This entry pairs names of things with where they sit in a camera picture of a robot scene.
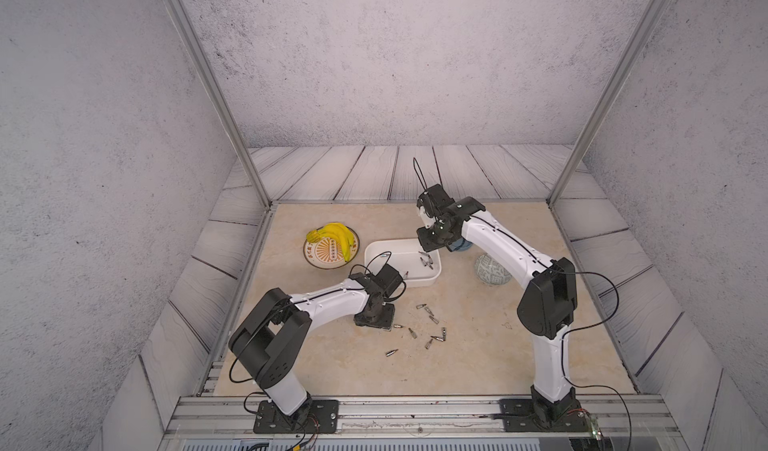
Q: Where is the right aluminium frame post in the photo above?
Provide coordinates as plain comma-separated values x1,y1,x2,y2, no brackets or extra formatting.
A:
546,0,672,210

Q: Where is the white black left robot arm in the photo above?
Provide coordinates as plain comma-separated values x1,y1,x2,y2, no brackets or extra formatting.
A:
229,264,407,425

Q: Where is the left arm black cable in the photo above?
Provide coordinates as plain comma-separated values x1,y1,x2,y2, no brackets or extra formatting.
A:
227,250,409,416

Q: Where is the aluminium frame post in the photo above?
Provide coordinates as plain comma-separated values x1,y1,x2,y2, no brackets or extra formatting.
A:
546,0,672,210
163,0,271,208

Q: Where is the blue bowl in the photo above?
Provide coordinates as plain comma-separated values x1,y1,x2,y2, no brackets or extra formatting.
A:
447,238,473,252

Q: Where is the patterned round plate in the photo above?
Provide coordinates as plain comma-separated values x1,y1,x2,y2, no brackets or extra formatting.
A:
302,224,361,270

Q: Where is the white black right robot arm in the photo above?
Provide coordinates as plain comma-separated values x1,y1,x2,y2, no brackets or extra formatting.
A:
417,184,580,429

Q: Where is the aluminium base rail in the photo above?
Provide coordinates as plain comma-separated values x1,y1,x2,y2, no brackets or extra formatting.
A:
160,394,687,450

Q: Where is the left aluminium frame post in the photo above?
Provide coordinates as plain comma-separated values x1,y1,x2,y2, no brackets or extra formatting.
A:
163,0,271,208

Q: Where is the yellow banana bunch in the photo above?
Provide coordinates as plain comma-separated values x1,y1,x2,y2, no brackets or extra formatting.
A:
305,222,356,264

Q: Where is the chrome bit upper pair lower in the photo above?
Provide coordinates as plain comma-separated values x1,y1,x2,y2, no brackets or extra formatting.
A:
423,306,440,324

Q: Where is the patterned ceramic jar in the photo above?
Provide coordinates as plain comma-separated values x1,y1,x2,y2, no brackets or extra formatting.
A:
474,254,513,286

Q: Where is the white rectangular storage box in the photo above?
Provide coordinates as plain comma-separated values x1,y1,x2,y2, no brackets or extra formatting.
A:
364,238,442,288

